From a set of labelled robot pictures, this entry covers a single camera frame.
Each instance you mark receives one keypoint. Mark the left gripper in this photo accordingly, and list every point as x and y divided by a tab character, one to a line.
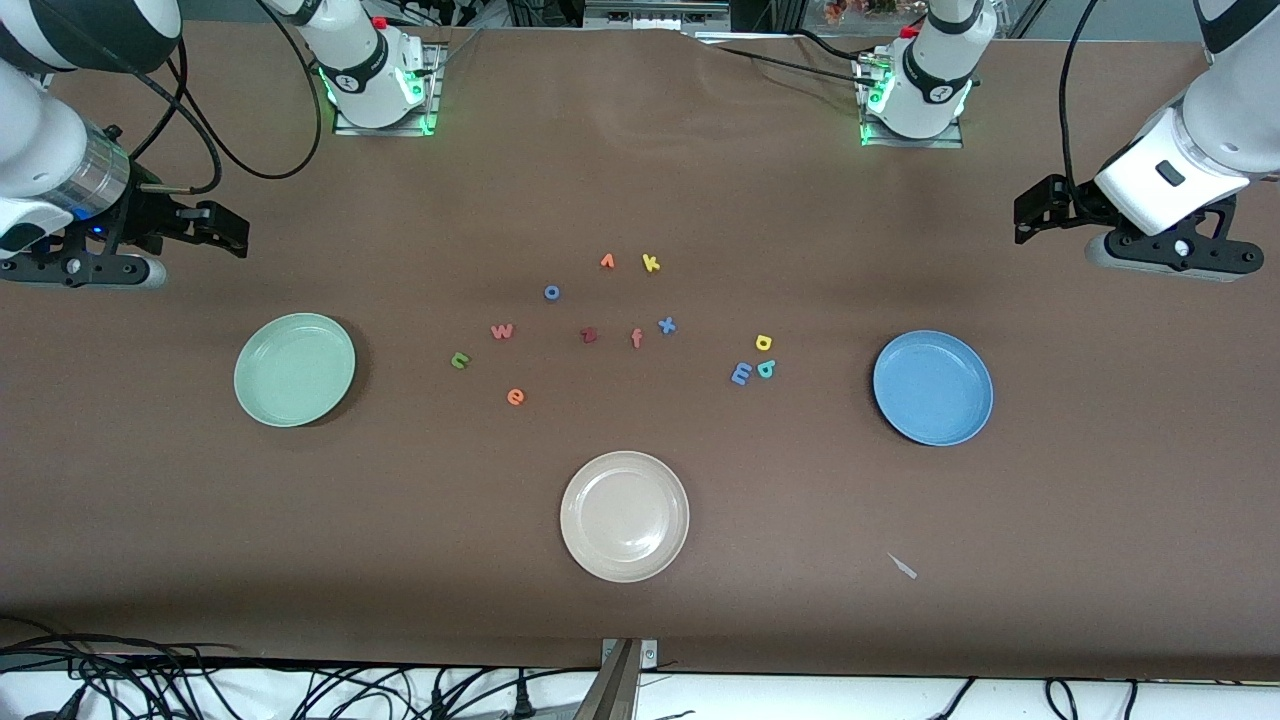
1078	201

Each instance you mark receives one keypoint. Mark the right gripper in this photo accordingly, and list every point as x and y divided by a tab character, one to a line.
150	214

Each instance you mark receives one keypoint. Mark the blue foam letter m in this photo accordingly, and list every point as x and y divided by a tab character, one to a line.
741	374

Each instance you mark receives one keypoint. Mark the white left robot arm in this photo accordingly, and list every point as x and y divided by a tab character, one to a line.
935	80

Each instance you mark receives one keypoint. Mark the green plate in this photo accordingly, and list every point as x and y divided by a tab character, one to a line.
295	370

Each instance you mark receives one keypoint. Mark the blue plate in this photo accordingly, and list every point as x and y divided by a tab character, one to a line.
932	388

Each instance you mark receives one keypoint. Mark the pink foam letter w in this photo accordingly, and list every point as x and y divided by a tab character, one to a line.
502	332

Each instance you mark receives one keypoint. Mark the teal foam letter b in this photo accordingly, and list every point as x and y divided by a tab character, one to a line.
766	370

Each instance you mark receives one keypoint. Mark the small white paper scrap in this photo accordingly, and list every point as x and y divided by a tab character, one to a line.
903	566

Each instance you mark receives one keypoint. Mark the grey metal box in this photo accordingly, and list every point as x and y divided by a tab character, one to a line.
655	12

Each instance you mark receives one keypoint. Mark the beige plate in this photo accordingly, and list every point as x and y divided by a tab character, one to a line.
625	516

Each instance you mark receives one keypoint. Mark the black power plug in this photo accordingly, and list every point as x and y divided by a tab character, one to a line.
520	703

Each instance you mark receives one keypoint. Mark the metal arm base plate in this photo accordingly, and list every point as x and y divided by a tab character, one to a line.
432	90
950	142

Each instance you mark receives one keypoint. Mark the metal table edge bracket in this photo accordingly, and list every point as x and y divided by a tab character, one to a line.
620	690

